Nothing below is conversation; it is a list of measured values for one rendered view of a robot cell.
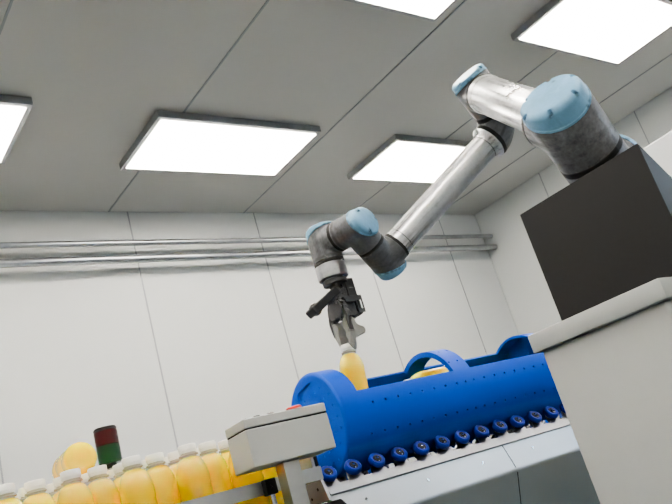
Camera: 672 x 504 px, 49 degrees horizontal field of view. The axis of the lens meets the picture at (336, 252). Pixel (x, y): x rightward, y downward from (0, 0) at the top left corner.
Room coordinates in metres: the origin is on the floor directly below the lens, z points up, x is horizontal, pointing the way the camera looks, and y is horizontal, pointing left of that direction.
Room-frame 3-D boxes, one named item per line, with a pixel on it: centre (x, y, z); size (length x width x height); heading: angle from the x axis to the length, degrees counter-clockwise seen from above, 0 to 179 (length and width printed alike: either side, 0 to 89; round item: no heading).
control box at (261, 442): (1.63, 0.23, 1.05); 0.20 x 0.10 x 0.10; 126
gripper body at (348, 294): (2.07, 0.02, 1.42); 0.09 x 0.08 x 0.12; 126
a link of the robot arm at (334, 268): (2.07, 0.03, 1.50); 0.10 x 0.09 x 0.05; 36
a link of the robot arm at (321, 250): (2.07, 0.03, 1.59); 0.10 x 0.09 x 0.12; 55
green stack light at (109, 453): (2.05, 0.76, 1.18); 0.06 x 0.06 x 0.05
